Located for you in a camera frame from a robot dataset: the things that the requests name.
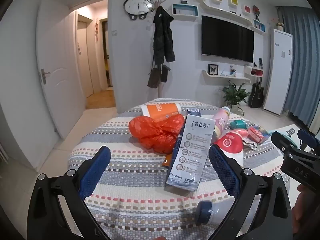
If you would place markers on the teal crumpled wrapper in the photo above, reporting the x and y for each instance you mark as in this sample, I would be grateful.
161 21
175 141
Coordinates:
237 125

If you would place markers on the brown hanging bag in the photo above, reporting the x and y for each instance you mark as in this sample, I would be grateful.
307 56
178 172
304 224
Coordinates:
153 78

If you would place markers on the red table tennis paddle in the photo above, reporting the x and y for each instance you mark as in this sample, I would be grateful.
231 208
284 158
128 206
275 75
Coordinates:
256 10

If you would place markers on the orange and white paper cup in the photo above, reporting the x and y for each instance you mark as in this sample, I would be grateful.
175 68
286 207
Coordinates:
161 111

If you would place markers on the white room door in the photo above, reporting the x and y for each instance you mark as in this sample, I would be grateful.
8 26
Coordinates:
62 67

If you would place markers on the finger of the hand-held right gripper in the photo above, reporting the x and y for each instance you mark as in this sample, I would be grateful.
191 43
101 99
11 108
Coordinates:
310 140
283 142

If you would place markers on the black flat television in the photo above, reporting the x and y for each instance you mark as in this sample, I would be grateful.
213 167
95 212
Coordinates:
227 38

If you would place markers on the person's right hand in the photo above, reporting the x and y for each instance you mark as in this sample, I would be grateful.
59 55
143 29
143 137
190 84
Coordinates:
307 205

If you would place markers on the long white curved wall shelf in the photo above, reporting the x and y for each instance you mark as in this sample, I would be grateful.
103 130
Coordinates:
225 12

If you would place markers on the panda wall clock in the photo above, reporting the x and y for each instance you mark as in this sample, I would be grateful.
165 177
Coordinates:
137 5

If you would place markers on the black acoustic guitar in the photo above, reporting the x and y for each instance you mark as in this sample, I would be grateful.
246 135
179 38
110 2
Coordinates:
256 95

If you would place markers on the blue-grey curtain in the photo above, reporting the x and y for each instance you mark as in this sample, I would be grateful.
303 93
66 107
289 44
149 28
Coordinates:
305 67

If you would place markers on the red plastic bag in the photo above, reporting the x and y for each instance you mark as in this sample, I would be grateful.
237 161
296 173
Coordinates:
155 132

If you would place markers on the black hanging bag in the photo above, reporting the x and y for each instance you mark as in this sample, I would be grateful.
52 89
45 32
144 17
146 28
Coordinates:
165 73

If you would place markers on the white refrigerator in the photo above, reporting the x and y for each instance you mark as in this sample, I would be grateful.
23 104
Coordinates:
277 72

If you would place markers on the white and blue milk carton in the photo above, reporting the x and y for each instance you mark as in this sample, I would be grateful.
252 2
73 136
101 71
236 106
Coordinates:
190 155

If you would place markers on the framed butterfly picture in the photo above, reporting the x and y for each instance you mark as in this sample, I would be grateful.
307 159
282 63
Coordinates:
213 69

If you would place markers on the white curved low wall shelf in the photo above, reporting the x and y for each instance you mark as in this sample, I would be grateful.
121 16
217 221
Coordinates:
225 78

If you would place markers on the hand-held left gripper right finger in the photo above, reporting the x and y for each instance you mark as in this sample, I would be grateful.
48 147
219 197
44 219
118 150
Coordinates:
225 172

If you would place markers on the flower pot on air conditioner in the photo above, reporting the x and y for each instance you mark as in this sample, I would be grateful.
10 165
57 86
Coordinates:
280 25

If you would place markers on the red and white paper bowl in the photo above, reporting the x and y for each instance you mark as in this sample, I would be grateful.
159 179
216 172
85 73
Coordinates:
230 147

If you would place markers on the blue-lined box wall shelf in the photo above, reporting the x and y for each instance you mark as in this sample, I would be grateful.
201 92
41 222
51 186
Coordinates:
185 16

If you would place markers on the small red wall cube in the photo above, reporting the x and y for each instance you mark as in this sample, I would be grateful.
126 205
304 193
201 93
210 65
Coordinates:
247 9

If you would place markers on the pink drink bottle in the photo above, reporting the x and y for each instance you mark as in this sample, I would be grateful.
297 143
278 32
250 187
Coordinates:
220 125

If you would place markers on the red-lined box shelf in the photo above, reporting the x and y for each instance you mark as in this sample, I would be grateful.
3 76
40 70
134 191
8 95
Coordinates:
257 72

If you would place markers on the small blue wall cube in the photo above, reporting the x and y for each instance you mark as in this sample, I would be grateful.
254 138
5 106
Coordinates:
258 25

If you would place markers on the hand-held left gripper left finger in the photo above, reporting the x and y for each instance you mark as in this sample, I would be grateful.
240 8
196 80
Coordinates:
95 172

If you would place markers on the white floor mat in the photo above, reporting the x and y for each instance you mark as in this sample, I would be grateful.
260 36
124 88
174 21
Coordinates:
280 130

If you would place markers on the green potted plant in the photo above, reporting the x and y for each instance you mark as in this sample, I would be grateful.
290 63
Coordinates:
235 92

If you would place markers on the clear bottle with blue cap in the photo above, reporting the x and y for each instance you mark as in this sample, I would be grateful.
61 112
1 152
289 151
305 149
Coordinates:
215 212

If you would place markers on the small dark blue carton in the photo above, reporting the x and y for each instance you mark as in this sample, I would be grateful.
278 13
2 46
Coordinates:
193 111

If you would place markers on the hallway wall hanging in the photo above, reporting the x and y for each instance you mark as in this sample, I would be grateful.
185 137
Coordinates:
96 30

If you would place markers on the striped woven tablecloth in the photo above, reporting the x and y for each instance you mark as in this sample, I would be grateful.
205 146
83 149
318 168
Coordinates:
135 180

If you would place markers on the orange foil snack packet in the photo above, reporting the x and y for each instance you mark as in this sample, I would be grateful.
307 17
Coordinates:
167 161

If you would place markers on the red snack packet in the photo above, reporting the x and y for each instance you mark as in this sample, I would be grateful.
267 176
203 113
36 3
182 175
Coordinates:
258 133

